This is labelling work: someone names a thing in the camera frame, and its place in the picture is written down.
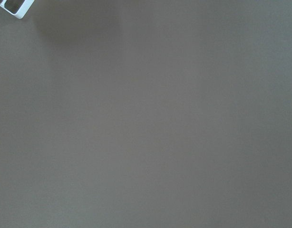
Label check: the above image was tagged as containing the white ice cube tray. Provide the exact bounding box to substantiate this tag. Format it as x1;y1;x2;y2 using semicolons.
0;0;34;19

